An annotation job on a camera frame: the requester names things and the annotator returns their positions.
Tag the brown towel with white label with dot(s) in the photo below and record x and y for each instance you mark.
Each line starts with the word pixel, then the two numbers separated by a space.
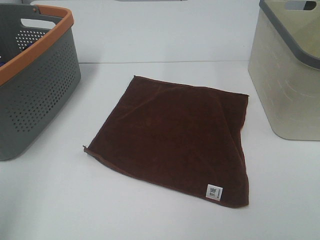
pixel 181 137

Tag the beige basket grey rim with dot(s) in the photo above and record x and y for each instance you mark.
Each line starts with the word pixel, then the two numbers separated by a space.
pixel 284 66

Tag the grey perforated basket orange rim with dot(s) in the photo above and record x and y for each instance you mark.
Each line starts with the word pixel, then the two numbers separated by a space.
pixel 39 70

